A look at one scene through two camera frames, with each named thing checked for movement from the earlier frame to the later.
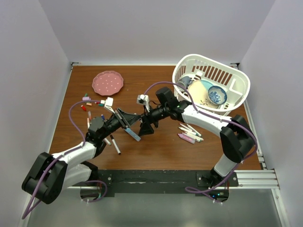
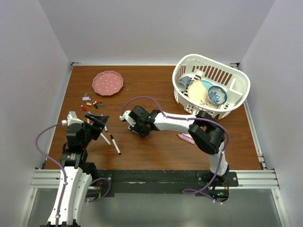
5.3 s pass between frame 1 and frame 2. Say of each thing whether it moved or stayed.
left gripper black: moved
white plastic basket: stayed
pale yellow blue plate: stayed
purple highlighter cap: stayed
